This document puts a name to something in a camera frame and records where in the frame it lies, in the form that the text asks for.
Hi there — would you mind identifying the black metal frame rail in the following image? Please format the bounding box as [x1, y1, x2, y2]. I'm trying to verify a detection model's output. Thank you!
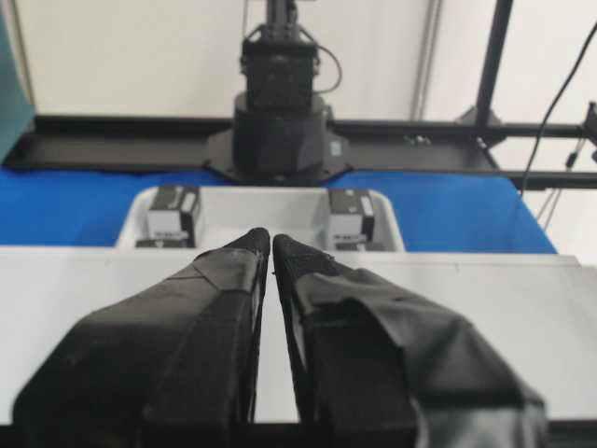
[5, 1, 596, 190]

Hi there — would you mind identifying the black box near tray corner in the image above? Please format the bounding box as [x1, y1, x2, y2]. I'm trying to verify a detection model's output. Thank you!
[325, 189, 389, 250]

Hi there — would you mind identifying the black hanging cable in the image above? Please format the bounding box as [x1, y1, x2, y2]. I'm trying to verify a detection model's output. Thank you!
[519, 21, 597, 197]

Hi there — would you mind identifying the white plastic tray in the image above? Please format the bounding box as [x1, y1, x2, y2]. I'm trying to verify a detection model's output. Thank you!
[116, 186, 406, 252]

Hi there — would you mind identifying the white base board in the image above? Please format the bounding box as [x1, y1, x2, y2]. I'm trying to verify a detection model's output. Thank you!
[1, 246, 596, 424]

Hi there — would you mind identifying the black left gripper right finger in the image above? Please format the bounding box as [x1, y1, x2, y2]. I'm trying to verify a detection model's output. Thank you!
[272, 234, 548, 447]

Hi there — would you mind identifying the black box tray corner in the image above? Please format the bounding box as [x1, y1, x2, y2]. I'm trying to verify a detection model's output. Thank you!
[135, 185, 201, 248]
[325, 189, 389, 250]

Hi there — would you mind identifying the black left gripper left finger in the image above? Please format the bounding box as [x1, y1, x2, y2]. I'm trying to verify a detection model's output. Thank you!
[13, 228, 270, 447]

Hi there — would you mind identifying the black box far tray corner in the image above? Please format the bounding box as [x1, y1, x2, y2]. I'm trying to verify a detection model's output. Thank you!
[135, 185, 201, 248]

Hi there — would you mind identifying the blue table cloth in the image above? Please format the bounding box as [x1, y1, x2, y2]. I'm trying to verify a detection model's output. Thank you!
[1, 168, 556, 254]

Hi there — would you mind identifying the teal backdrop panel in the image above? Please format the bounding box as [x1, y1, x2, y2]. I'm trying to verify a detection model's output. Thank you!
[1, 1, 35, 162]

